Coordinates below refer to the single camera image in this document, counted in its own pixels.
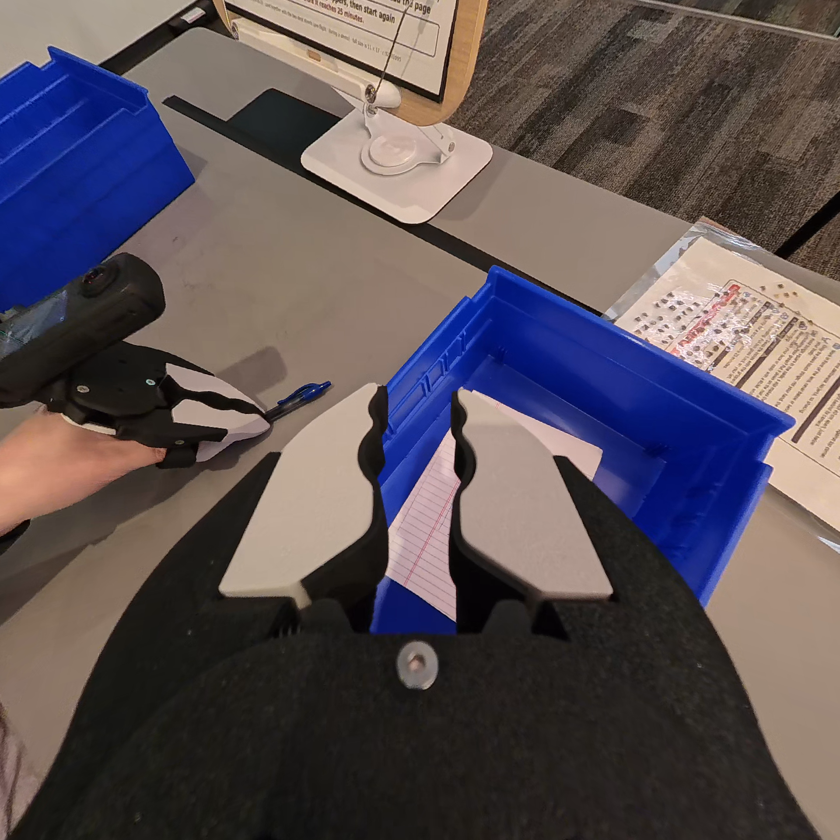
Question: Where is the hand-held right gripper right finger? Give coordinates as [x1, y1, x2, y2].
[449, 389, 616, 631]

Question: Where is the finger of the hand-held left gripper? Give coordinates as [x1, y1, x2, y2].
[172, 395, 272, 462]
[163, 364, 265, 416]

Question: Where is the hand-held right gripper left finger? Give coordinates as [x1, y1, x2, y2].
[218, 384, 391, 618]

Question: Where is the blue retractable pen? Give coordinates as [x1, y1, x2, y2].
[262, 382, 332, 422]

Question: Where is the blue plastic bin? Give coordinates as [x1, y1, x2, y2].
[0, 46, 196, 312]
[371, 266, 796, 636]

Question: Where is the person's left hand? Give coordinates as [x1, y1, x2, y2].
[0, 408, 167, 534]

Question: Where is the lined paper sheet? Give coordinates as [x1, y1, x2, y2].
[386, 390, 605, 621]

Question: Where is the dark table mat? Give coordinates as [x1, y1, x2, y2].
[226, 88, 342, 161]

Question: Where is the white document stand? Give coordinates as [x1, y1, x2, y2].
[211, 0, 494, 224]

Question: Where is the laminated printed sheet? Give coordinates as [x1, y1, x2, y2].
[604, 220, 840, 546]

